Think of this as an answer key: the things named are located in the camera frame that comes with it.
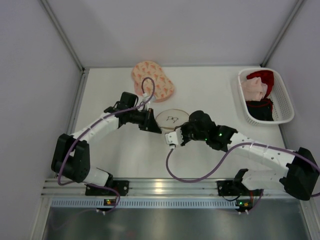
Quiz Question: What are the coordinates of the white round mesh laundry bag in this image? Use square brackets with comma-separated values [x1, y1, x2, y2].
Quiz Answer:
[155, 108, 190, 132]

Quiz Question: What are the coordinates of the pink floral laundry bag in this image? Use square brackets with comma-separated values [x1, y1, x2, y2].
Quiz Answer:
[131, 60, 176, 103]

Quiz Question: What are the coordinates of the black garment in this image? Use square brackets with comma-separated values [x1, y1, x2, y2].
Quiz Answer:
[246, 98, 274, 122]

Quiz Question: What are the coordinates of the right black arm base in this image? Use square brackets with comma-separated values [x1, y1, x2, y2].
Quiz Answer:
[216, 180, 262, 197]

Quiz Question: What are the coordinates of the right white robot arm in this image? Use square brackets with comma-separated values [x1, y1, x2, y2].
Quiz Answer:
[180, 110, 320, 201]

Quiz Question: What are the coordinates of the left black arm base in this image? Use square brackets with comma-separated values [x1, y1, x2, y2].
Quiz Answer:
[85, 179, 130, 197]

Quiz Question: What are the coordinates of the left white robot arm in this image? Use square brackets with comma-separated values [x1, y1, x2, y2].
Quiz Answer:
[51, 92, 162, 188]

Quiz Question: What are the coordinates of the white plastic laundry basket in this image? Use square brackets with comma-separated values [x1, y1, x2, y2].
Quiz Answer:
[237, 67, 295, 127]

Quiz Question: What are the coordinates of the pink garment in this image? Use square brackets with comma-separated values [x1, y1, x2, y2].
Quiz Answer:
[241, 77, 268, 102]

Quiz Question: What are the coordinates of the red garment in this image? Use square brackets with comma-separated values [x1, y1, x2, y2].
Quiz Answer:
[246, 70, 275, 98]

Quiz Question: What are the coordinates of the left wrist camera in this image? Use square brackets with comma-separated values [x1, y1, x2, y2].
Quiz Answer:
[141, 92, 156, 109]

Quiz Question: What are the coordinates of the aluminium mounting rail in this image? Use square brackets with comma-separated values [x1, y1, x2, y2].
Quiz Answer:
[41, 177, 312, 198]

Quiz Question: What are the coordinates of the white slotted cable duct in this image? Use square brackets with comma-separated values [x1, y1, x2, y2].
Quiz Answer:
[51, 198, 252, 209]

